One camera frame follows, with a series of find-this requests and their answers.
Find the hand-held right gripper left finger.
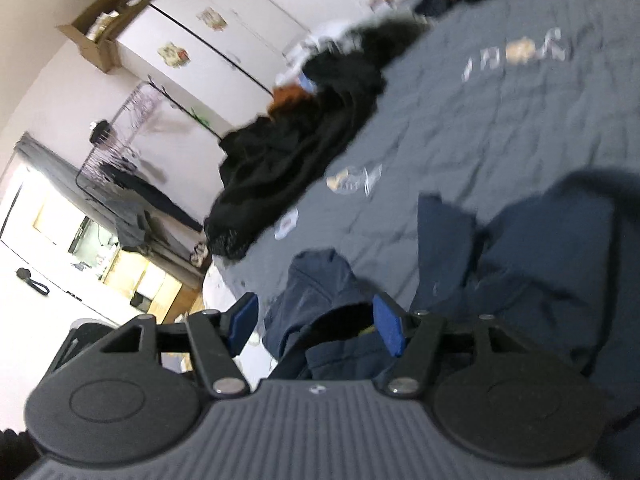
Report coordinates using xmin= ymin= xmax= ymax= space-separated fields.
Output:
xmin=95 ymin=292 xmax=259 ymax=401

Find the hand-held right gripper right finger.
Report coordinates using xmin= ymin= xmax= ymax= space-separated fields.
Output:
xmin=372 ymin=292 xmax=540 ymax=402

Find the navy t-shirt with yellow print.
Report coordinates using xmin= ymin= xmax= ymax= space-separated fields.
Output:
xmin=262 ymin=170 xmax=640 ymax=386

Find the pile of black clothes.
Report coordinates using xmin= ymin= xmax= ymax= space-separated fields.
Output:
xmin=204 ymin=17 xmax=431 ymax=262

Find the metal clothes rack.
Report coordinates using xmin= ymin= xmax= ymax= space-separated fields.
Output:
xmin=75 ymin=77 xmax=227 ymax=242

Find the light wooden cabinet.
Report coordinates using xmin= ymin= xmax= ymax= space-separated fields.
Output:
xmin=102 ymin=247 xmax=207 ymax=326

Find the grey-blue quilted bedspread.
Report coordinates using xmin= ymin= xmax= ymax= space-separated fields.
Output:
xmin=202 ymin=0 xmax=640 ymax=361

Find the orange garment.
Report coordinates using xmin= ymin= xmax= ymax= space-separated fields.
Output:
xmin=267 ymin=85 xmax=312 ymax=117

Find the white wardrobe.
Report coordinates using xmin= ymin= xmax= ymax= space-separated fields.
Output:
xmin=114 ymin=0 xmax=313 ymax=137

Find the wardrobe sticker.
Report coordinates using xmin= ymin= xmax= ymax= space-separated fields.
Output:
xmin=157 ymin=44 xmax=191 ymax=69
xmin=197 ymin=6 xmax=229 ymax=29

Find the large cardboard box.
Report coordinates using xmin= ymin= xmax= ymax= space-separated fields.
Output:
xmin=56 ymin=0 xmax=169 ymax=74

